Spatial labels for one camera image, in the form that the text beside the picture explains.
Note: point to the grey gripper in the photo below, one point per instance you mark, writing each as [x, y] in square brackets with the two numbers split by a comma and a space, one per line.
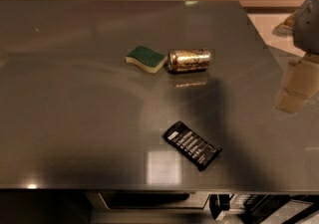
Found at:
[308, 29]

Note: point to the orange soda can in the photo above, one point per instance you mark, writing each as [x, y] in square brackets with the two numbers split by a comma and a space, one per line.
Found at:
[188, 60]

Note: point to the black rxbar chocolate wrapper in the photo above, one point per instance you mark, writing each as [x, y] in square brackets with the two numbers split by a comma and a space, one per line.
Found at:
[191, 145]

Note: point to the green yellow sponge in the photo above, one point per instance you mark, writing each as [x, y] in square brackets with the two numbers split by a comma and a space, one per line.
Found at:
[146, 59]

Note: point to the dark objects under table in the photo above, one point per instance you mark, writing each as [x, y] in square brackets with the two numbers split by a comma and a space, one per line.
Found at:
[264, 208]

